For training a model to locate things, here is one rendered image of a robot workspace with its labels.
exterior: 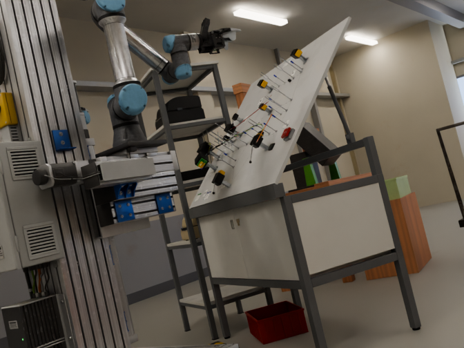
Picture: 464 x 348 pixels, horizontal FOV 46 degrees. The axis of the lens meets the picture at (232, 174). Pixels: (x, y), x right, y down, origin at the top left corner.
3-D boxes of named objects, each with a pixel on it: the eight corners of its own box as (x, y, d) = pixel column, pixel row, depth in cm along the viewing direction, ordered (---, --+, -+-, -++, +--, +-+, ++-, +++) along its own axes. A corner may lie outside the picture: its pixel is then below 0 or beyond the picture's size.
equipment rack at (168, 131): (213, 340, 358) (150, 67, 370) (183, 331, 413) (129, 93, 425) (279, 317, 380) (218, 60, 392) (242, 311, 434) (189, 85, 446)
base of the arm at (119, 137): (128, 143, 230) (123, 120, 230) (106, 152, 239) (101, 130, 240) (155, 141, 242) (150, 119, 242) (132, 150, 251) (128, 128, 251)
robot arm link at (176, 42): (163, 57, 243) (159, 39, 244) (187, 55, 248) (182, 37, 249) (169, 51, 236) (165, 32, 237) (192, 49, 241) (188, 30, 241)
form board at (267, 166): (191, 209, 362) (188, 208, 362) (253, 85, 396) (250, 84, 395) (277, 185, 256) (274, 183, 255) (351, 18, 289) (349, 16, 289)
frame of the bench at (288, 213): (324, 368, 251) (283, 196, 256) (223, 338, 357) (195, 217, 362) (422, 328, 277) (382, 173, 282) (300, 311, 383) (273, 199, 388)
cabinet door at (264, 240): (297, 281, 257) (277, 198, 259) (247, 279, 306) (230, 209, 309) (302, 279, 258) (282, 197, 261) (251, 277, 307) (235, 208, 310)
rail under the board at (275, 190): (275, 198, 254) (273, 184, 255) (190, 219, 361) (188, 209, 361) (286, 195, 257) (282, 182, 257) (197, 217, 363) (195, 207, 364)
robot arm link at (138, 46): (81, 22, 245) (168, 92, 257) (85, 12, 235) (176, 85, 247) (96, 5, 249) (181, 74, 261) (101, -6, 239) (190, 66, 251)
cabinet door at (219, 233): (248, 278, 307) (231, 209, 309) (211, 277, 356) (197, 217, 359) (250, 277, 308) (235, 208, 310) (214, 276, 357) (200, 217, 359)
